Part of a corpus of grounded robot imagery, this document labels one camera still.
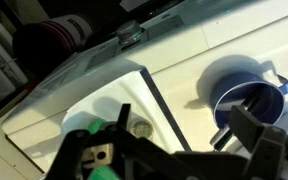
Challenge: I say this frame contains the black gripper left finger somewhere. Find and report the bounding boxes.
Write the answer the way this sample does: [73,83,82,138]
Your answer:
[45,103,172,180]

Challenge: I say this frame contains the black marker pen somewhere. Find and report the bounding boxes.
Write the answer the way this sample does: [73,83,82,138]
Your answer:
[210,94,263,152]

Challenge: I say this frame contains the blue cup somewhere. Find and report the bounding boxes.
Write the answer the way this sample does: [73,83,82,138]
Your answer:
[209,71,287,133]

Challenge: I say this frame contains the green spray bottle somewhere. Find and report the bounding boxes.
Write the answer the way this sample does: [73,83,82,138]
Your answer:
[86,118,121,180]

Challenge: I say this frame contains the small round speckled dish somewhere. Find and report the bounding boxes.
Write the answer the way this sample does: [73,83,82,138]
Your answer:
[130,119,155,140]

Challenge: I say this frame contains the grey round knob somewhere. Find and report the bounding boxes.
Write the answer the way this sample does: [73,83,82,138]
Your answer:
[114,19,146,46]

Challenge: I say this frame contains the white laundry machine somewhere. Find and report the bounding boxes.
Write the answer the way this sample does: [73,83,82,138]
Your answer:
[123,0,288,180]

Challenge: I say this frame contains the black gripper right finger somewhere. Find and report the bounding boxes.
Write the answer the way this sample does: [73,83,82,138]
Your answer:
[229,105,288,180]

